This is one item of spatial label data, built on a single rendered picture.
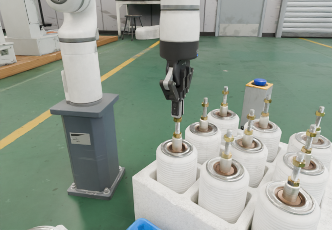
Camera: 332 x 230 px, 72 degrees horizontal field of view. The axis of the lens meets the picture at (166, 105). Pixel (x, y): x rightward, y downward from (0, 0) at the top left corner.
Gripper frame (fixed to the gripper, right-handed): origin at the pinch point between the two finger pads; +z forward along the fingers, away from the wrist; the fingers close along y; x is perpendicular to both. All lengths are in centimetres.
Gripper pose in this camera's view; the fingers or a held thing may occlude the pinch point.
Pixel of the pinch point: (177, 107)
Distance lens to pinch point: 48.8
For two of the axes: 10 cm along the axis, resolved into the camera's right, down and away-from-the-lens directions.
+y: 4.2, -3.5, 8.4
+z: 0.0, 9.2, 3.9
